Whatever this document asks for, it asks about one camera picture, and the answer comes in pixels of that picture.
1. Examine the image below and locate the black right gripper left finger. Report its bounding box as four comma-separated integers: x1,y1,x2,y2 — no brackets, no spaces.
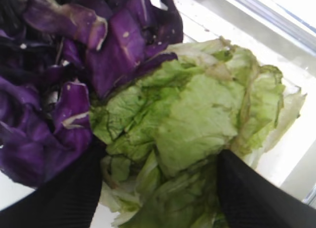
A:
0,137,106,228

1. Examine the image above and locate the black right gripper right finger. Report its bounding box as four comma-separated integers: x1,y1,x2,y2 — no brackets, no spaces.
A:
217,150,316,228

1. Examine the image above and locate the green lettuce in container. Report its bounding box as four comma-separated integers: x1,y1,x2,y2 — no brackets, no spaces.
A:
90,38,306,228

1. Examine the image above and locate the shredded purple cabbage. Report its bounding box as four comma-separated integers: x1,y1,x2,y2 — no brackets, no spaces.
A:
0,0,184,188

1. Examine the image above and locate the clear plastic salad container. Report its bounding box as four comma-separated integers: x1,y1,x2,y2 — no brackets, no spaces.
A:
0,0,316,228

